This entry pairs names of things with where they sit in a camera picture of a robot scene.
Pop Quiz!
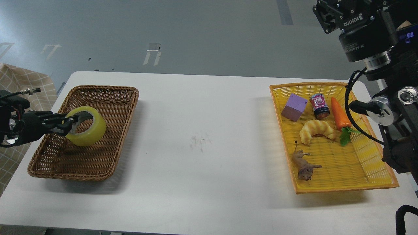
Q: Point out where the orange toy carrot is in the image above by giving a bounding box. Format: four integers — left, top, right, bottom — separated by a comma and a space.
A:
330, 97, 360, 146

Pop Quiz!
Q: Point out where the small purple can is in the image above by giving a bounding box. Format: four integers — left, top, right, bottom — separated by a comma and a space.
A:
310, 93, 330, 119

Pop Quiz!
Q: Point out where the yellow tape roll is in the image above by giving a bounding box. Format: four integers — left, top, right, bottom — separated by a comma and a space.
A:
65, 106, 106, 146

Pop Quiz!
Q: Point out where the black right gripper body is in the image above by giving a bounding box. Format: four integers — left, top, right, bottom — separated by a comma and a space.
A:
333, 3, 399, 62

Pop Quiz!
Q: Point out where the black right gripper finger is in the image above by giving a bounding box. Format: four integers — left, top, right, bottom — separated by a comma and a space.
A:
313, 0, 346, 34

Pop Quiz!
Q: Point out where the purple foam cube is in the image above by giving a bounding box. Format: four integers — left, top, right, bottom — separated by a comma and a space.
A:
281, 93, 308, 122

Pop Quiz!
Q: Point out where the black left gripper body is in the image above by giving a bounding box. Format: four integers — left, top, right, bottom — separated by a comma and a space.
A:
10, 111, 53, 146

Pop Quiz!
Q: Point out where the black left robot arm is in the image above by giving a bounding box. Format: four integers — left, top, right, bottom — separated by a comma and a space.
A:
0, 88, 79, 148

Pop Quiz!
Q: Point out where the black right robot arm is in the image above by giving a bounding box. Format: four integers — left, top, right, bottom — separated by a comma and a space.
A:
313, 0, 418, 181

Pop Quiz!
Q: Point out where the brown toy lion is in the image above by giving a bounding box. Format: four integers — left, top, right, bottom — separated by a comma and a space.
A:
291, 140, 322, 180

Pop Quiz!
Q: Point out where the toy croissant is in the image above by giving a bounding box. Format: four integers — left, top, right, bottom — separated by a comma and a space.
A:
299, 119, 336, 145

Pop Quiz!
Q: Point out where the brown wicker basket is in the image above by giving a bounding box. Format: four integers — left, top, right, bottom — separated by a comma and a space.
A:
27, 85, 139, 180

